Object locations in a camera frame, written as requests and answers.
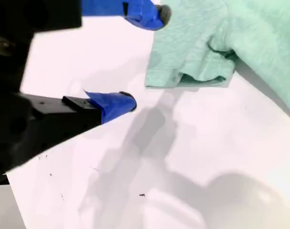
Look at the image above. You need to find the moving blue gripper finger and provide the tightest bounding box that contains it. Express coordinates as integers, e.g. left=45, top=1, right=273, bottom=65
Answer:
left=32, top=0, right=172, bottom=33

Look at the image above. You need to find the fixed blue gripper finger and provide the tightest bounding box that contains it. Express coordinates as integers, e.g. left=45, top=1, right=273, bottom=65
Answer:
left=6, top=90, right=137, bottom=167

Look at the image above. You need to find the pale green T-shirt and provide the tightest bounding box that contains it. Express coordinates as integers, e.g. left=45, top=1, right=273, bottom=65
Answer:
left=144, top=0, right=290, bottom=119

